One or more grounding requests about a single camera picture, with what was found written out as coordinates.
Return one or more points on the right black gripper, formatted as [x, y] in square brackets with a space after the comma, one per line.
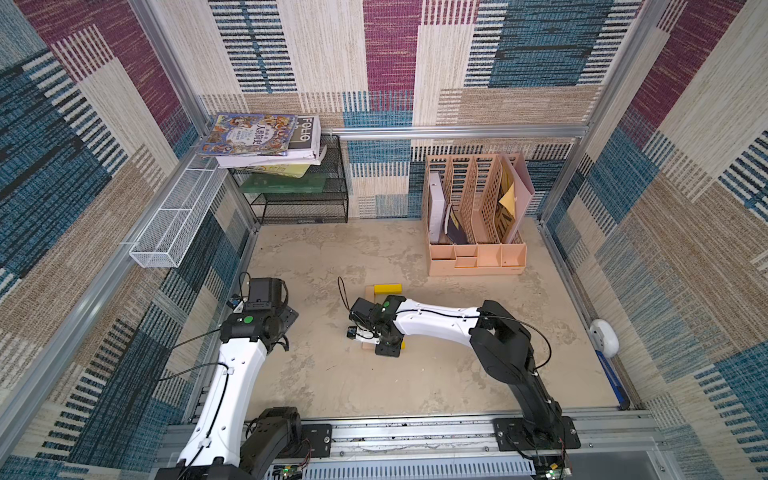
[362, 318]

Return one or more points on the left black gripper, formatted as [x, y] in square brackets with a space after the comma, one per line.
[286, 314]

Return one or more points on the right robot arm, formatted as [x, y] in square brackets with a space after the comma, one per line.
[501, 343]

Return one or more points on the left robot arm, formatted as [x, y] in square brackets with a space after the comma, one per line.
[218, 447]

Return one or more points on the dark notebook in organizer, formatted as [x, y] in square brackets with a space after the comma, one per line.
[453, 229]

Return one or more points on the green folder on shelf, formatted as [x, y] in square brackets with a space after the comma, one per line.
[267, 184]

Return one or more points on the white binder in organizer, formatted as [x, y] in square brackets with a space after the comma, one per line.
[437, 207]

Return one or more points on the pink desk organizer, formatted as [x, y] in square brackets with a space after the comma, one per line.
[472, 184]

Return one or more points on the black and white Folio book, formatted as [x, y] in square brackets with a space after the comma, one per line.
[304, 149]

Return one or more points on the yellow paper in organizer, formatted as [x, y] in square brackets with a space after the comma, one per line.
[507, 203]

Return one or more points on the colourful picture book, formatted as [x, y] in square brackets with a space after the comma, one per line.
[236, 134]

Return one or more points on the white round device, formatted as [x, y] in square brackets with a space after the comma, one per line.
[604, 337]

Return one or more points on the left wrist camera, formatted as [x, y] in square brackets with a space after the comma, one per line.
[236, 304]

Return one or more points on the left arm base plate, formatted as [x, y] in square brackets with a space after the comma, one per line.
[315, 441]

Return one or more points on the black wire shelf rack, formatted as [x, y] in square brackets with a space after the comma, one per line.
[320, 196]

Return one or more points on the white mesh wall basket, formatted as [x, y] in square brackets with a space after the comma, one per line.
[165, 240]

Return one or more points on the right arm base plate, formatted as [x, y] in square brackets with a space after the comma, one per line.
[516, 433]

